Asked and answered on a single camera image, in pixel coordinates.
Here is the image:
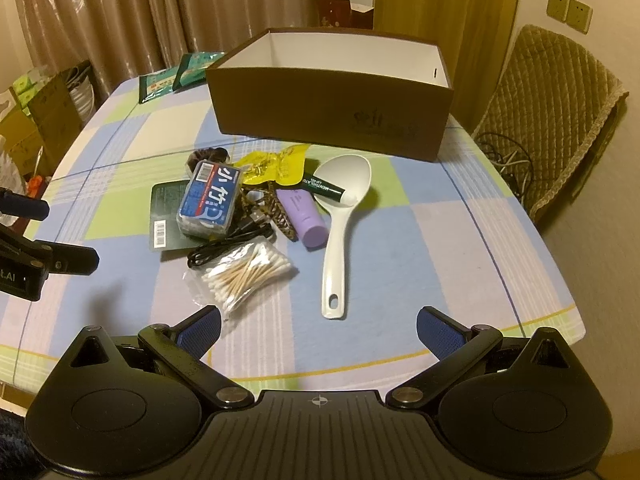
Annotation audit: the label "wooden door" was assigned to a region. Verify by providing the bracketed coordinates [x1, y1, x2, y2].
[374, 0, 518, 132]

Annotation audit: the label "leopard print hair clip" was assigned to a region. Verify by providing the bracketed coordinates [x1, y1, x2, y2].
[241, 181, 297, 242]

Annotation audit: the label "cotton swab bag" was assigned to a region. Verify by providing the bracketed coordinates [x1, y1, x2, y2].
[183, 236, 297, 321]

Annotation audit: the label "cardboard boxes on floor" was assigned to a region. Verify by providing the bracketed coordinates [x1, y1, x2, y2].
[1, 61, 96, 179]

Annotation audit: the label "purple tube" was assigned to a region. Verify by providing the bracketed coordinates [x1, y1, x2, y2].
[277, 188, 329, 249]

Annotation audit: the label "white plastic spoon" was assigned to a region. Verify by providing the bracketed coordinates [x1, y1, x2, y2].
[314, 154, 371, 320]

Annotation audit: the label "dark green card package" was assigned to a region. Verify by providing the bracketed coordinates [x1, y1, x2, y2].
[150, 180, 202, 252]

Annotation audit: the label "yellow snack packet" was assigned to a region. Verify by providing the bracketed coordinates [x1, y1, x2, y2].
[233, 144, 310, 188]

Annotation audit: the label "beige curtain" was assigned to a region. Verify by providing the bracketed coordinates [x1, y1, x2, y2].
[15, 0, 318, 96]

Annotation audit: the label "dark green small tube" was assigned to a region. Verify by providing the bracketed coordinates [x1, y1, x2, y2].
[299, 172, 345, 203]

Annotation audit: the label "brown cardboard box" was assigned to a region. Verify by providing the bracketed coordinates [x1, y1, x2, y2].
[206, 27, 454, 162]

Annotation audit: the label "blue tissue pack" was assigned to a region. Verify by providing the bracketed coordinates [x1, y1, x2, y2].
[177, 160, 242, 240]

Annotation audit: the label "dark brown scrunchie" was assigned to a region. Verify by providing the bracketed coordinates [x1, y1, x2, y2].
[186, 148, 230, 174]

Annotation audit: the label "tangled cables on chair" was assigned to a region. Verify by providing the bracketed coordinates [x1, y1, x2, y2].
[473, 131, 535, 206]

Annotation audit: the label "wall socket pair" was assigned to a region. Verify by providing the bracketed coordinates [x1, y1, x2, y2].
[546, 0, 593, 34]

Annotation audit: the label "checkered tablecloth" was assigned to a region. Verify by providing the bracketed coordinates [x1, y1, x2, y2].
[0, 75, 587, 395]

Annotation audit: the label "black usb cable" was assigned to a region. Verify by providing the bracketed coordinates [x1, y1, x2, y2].
[186, 202, 277, 270]

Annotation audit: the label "red gift box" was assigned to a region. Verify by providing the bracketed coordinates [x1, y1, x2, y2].
[317, 0, 374, 30]

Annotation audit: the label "quilted chair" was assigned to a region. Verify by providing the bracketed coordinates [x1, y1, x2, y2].
[472, 24, 629, 223]

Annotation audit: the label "green snack bag rear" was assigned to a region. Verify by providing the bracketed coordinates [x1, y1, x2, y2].
[138, 66, 178, 104]

